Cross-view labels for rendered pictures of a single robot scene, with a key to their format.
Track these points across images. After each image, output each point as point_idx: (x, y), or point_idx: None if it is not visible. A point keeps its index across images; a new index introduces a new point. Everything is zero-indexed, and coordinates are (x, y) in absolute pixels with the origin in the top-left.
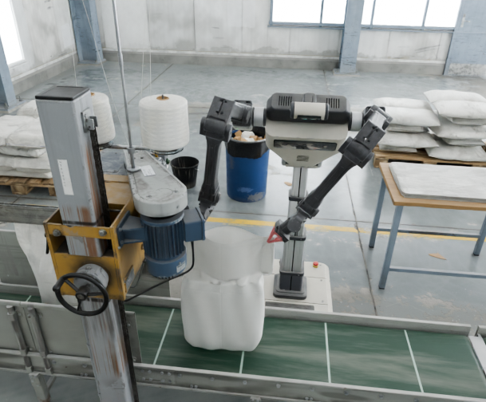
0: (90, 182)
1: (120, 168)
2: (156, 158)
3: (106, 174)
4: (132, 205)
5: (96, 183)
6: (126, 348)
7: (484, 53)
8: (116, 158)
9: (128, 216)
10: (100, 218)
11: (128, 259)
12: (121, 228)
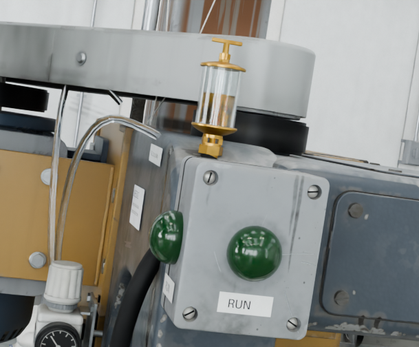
0: (162, 6)
1: (301, 156)
2: (186, 136)
3: (318, 155)
4: (112, 152)
5: (164, 22)
6: None
7: None
8: (411, 172)
9: (100, 151)
10: (147, 121)
11: (83, 285)
12: (90, 145)
